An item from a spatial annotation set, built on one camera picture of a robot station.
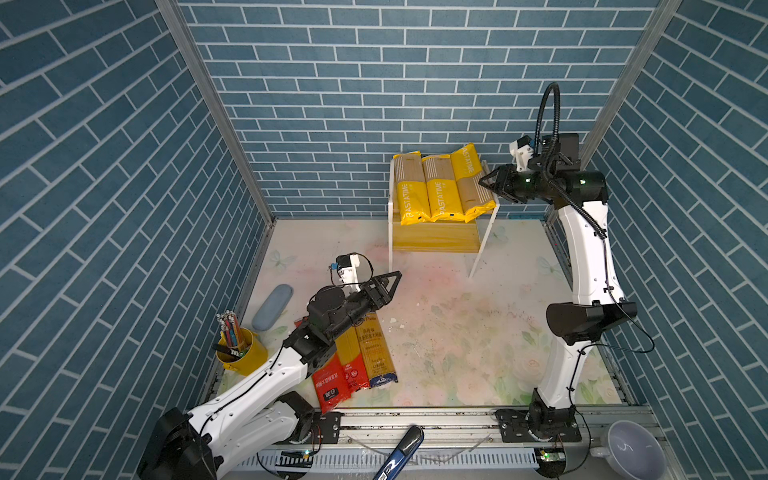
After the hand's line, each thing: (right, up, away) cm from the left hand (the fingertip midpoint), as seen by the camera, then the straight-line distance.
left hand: (398, 280), depth 70 cm
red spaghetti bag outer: (-17, -29, +8) cm, 34 cm away
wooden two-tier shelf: (+12, +11, +26) cm, 31 cm away
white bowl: (+57, -41, 0) cm, 70 cm away
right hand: (+21, +25, +4) cm, 33 cm away
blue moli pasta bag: (-6, -24, +12) cm, 28 cm away
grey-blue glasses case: (-40, -12, +23) cm, 48 cm away
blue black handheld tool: (+1, -39, -4) cm, 39 cm away
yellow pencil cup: (-42, -20, +8) cm, 47 cm away
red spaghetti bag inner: (-13, -24, +12) cm, 30 cm away
